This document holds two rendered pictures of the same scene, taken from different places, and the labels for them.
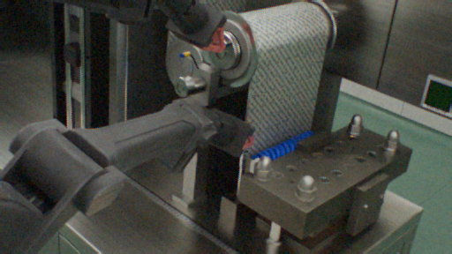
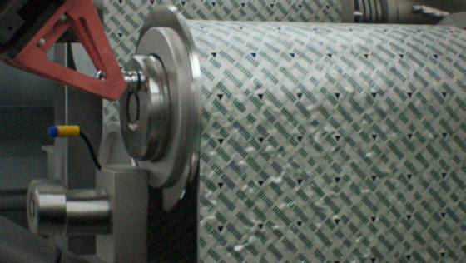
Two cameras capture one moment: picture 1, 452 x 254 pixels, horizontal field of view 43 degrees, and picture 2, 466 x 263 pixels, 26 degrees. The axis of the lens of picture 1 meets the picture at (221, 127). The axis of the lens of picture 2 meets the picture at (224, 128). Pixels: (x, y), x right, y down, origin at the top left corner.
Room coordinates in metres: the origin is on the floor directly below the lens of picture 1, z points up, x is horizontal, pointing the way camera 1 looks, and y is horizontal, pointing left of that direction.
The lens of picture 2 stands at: (0.45, -0.35, 1.27)
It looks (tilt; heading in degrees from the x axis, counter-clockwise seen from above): 3 degrees down; 26
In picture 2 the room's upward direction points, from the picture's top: straight up
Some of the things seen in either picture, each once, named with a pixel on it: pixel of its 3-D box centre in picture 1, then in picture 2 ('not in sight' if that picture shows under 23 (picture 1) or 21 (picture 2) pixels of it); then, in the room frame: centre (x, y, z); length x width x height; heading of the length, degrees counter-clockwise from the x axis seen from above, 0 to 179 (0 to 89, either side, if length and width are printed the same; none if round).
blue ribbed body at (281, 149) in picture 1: (285, 149); not in sight; (1.11, -0.14, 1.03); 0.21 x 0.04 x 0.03; 138
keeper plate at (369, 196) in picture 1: (368, 204); not in sight; (1.02, -0.32, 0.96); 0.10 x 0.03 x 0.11; 138
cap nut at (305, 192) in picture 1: (306, 186); not in sight; (0.92, -0.17, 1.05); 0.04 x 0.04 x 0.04
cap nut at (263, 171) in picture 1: (264, 167); not in sight; (0.98, -0.09, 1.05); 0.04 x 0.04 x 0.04
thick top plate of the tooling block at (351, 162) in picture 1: (330, 173); not in sight; (1.07, -0.24, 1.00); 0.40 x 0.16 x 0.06; 138
